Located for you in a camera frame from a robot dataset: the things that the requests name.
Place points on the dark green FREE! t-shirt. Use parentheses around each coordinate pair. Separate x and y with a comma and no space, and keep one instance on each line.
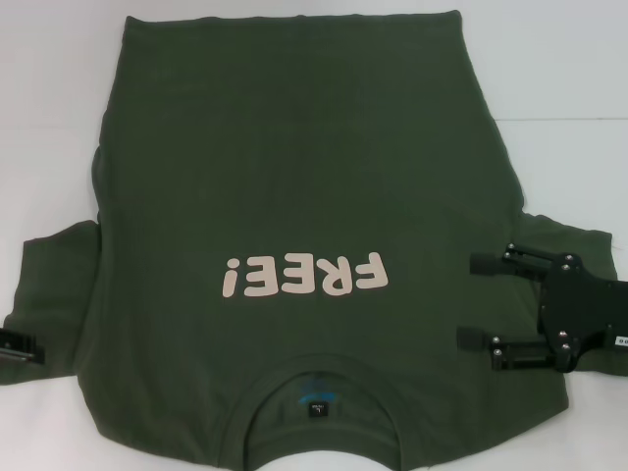
(304,172)

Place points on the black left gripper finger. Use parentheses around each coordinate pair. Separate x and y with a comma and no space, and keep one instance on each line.
(22,347)

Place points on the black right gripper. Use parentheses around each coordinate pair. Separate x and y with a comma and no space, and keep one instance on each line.
(579,304)

